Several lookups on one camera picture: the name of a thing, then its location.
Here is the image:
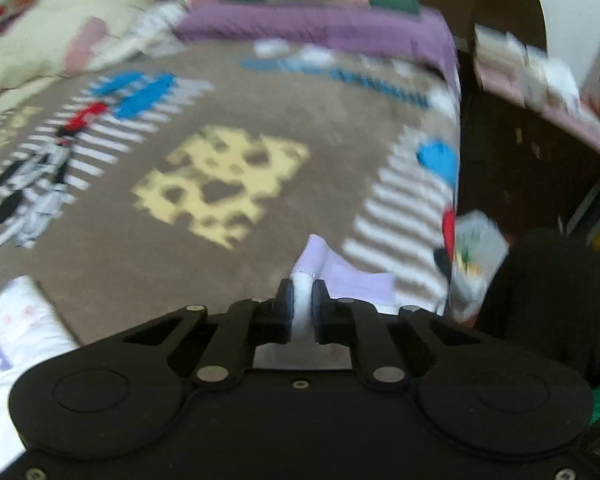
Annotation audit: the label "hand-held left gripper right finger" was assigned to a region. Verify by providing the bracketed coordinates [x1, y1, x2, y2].
[311, 279, 484, 387]

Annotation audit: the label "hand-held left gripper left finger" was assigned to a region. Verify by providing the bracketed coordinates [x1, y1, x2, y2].
[124, 279, 296, 387]

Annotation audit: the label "white floral garment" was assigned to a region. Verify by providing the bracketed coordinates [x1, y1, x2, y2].
[0, 234, 398, 478]

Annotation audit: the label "plastic bag on floor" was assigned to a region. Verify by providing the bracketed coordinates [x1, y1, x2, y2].
[454, 210, 510, 322]

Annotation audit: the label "printed cartoon blanket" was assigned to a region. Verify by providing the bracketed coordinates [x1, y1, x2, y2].
[0, 42, 463, 348]

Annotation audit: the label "person's black clothing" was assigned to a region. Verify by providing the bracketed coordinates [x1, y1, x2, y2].
[480, 229, 600, 392]

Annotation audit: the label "dark wooden cabinet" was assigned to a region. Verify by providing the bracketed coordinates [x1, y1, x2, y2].
[457, 50, 600, 251]

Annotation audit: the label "purple folded blanket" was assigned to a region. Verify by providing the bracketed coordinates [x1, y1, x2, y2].
[175, 2, 458, 68]

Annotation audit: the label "white floral bed sheet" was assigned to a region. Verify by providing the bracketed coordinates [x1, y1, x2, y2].
[125, 0, 191, 61]

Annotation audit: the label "white blurred boxes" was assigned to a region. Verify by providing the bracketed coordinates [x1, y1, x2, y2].
[474, 25, 581, 111]

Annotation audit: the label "cream quilt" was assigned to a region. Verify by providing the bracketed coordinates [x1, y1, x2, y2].
[0, 0, 196, 111]

